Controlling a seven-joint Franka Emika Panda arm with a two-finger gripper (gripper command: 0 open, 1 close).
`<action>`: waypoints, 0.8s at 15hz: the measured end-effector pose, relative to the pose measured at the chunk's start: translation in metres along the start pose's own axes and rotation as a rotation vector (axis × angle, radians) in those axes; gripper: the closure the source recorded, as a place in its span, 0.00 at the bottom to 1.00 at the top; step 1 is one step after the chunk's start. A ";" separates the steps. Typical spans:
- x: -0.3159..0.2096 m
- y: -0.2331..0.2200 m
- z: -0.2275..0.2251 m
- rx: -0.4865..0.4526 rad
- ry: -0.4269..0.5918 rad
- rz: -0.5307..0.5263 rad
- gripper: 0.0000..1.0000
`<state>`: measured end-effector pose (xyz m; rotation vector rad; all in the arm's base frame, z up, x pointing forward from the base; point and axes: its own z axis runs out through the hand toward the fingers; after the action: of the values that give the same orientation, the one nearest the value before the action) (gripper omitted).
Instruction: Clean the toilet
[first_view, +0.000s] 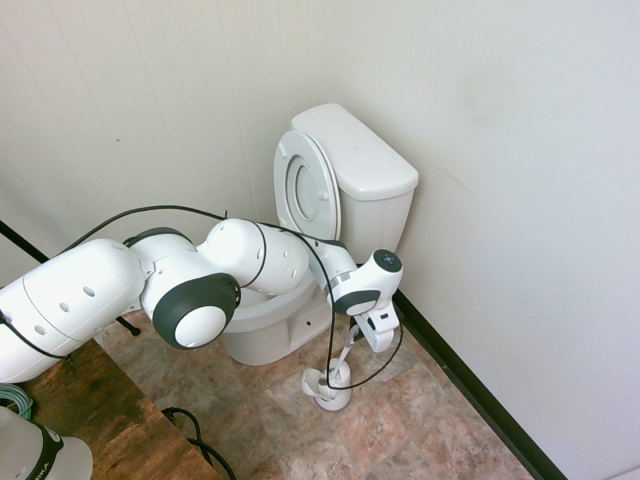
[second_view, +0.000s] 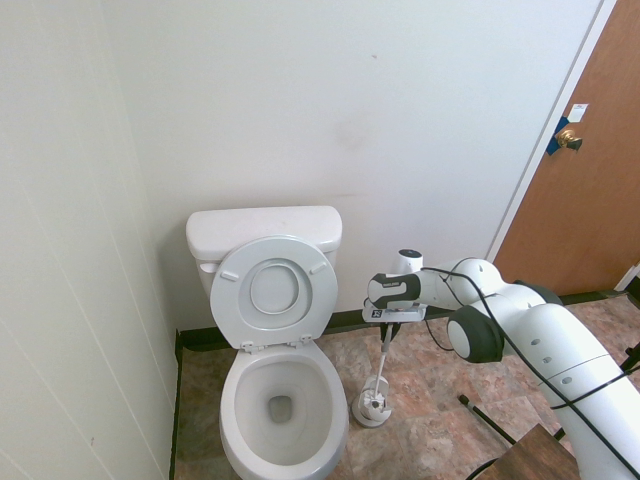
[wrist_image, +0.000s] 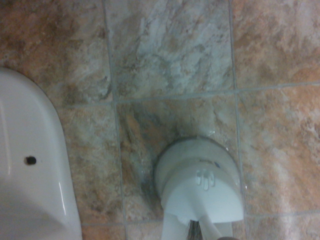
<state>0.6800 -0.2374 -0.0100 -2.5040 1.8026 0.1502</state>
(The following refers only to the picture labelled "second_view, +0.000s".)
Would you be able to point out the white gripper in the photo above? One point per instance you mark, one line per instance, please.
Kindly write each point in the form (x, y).
(400, 315)

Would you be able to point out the white toilet brush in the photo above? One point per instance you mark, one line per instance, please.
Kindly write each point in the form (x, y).
(381, 365)

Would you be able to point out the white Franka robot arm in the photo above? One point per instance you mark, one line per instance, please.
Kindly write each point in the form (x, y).
(550, 340)

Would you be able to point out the white toilet brush holder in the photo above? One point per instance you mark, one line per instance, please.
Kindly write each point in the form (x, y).
(372, 422)

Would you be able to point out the white ceramic toilet bowl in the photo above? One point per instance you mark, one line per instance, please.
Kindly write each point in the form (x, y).
(330, 430)

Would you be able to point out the white toilet seat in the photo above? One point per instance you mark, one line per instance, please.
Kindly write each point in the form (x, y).
(230, 310)

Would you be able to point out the white toilet tank lid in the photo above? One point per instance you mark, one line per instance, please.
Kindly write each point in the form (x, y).
(260, 225)

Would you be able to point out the brown wooden table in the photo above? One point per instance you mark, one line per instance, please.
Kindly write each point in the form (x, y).
(535, 455)

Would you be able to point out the white flush lever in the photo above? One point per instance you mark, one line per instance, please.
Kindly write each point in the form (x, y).
(207, 267)

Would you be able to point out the black baseboard strip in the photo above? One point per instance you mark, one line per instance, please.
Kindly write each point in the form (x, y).
(175, 400)

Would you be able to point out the brown wooden door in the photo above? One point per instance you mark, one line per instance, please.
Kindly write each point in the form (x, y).
(590, 210)

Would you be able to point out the blue tape strip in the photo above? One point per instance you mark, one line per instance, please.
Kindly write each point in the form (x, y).
(554, 145)

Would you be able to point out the brass door knob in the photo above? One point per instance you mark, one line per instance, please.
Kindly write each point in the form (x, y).
(567, 137)

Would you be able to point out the white paper label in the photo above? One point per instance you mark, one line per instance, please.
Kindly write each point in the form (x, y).
(578, 112)

